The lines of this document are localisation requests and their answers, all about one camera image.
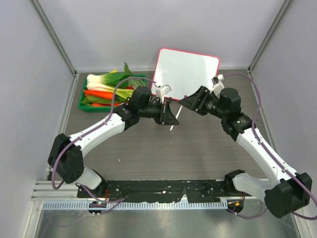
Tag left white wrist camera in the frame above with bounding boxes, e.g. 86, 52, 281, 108
153, 83, 171, 104

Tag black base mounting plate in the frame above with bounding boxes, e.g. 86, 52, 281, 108
91, 179, 249, 203

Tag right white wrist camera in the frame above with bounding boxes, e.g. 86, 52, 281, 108
211, 74, 224, 98

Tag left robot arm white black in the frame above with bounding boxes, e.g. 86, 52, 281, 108
48, 85, 179, 198

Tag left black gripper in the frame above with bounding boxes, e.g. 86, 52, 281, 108
139, 99, 179, 125

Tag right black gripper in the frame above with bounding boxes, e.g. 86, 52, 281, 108
179, 85, 228, 119

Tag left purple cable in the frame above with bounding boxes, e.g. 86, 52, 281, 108
51, 77, 159, 191

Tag pink framed whiteboard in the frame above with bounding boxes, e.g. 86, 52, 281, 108
151, 48, 220, 100

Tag white marker pen pink cap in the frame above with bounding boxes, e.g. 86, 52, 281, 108
169, 95, 187, 132

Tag white slotted cable duct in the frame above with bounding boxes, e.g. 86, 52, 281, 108
42, 200, 227, 211

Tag aluminium frame rail left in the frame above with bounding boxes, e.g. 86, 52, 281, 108
29, 0, 80, 174

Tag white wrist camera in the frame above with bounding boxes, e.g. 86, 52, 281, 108
211, 74, 224, 98
153, 83, 171, 104

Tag green plastic tray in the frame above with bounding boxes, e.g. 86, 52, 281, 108
78, 74, 147, 112

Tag orange carrot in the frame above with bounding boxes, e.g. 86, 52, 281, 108
84, 90, 113, 100

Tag green onion stalks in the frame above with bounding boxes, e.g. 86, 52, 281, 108
115, 79, 146, 100

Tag aluminium frame rail right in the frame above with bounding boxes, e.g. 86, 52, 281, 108
247, 0, 294, 74

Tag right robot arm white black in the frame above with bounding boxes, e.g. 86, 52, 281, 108
179, 86, 312, 218

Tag aluminium frame rail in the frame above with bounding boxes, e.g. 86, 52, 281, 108
247, 0, 294, 74
29, 0, 80, 174

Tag bok choy white green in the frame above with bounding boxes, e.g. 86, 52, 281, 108
86, 63, 133, 89

